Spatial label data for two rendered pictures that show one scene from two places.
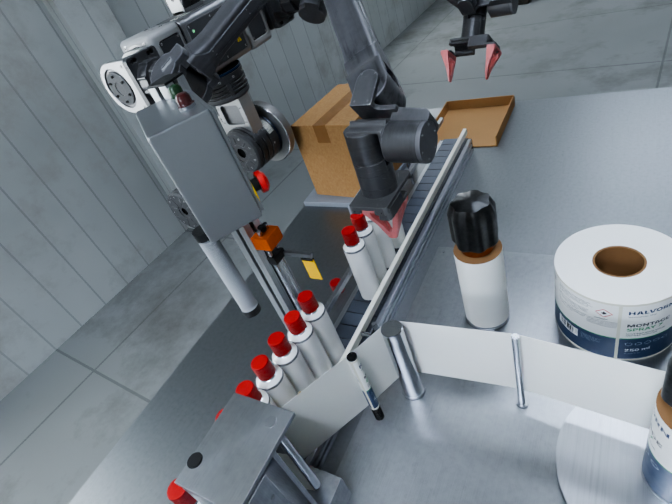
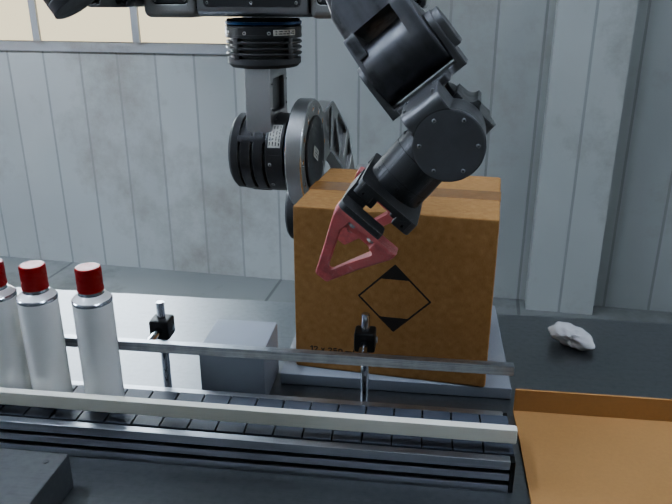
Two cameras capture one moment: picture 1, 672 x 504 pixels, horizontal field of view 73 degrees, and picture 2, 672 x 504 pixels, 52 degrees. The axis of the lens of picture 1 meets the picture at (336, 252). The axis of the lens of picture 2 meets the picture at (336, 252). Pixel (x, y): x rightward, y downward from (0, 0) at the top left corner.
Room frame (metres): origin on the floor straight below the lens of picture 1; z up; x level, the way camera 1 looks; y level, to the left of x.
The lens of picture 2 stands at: (0.76, -1.03, 1.42)
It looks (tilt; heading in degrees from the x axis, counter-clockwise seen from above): 21 degrees down; 56
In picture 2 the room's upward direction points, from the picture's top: straight up
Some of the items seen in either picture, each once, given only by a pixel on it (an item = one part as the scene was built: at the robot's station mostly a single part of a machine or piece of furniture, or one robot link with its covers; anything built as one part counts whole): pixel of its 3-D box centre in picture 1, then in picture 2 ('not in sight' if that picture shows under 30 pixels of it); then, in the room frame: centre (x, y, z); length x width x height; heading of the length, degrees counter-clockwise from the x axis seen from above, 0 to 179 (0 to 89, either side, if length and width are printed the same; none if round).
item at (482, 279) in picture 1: (479, 262); not in sight; (0.62, -0.25, 1.03); 0.09 x 0.09 x 0.30
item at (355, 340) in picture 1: (411, 233); (102, 403); (0.94, -0.20, 0.91); 1.07 x 0.01 x 0.02; 139
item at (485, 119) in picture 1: (469, 121); (644, 464); (1.50, -0.64, 0.85); 0.30 x 0.26 x 0.04; 139
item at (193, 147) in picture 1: (201, 163); not in sight; (0.72, 0.15, 1.38); 0.17 x 0.10 x 0.19; 14
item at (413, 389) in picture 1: (403, 361); not in sight; (0.52, -0.04, 0.97); 0.05 x 0.05 x 0.19
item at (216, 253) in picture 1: (229, 273); not in sight; (0.69, 0.20, 1.18); 0.04 x 0.04 x 0.21
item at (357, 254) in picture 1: (360, 263); not in sight; (0.81, -0.04, 0.98); 0.05 x 0.05 x 0.20
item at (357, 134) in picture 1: (370, 142); not in sight; (0.60, -0.11, 1.36); 0.07 x 0.06 x 0.07; 44
